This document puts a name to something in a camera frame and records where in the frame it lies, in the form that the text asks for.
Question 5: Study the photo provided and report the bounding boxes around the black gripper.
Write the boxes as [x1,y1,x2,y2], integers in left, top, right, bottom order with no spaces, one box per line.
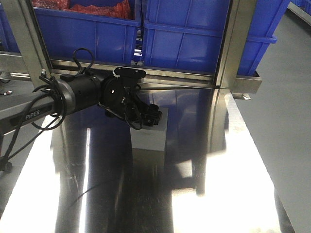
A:
[123,84,162,128]

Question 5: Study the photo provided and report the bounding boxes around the gray square foam base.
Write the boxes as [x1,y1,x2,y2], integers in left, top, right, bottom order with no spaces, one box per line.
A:
[130,107,169,151]

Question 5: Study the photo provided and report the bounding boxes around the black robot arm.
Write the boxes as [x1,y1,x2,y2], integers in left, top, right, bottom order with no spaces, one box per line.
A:
[0,70,162,134]

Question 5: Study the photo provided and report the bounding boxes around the blue bin with red bags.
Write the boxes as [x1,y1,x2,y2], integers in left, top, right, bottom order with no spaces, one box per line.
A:
[34,0,141,64]

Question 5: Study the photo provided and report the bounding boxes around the blue plastic bin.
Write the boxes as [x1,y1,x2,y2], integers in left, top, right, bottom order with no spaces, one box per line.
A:
[141,0,289,76]

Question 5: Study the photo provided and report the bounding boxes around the red mesh bags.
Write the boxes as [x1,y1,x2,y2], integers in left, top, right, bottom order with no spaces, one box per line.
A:
[32,0,132,19]

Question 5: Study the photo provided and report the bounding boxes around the black caster wheel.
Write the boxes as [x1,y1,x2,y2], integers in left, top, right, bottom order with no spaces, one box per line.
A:
[0,162,12,173]

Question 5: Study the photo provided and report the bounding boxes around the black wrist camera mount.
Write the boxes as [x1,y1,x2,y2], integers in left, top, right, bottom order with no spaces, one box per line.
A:
[113,67,146,79]

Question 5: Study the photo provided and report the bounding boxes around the stainless steel shelf frame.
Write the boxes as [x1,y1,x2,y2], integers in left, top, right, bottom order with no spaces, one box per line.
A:
[0,0,263,115]

